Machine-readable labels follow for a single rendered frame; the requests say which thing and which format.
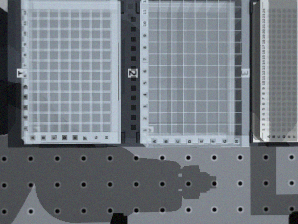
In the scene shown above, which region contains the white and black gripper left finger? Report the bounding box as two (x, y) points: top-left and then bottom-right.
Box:
(110, 213), (127, 224)

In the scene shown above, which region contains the white multi-well plate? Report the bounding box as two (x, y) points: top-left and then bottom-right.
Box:
(252, 0), (298, 142)

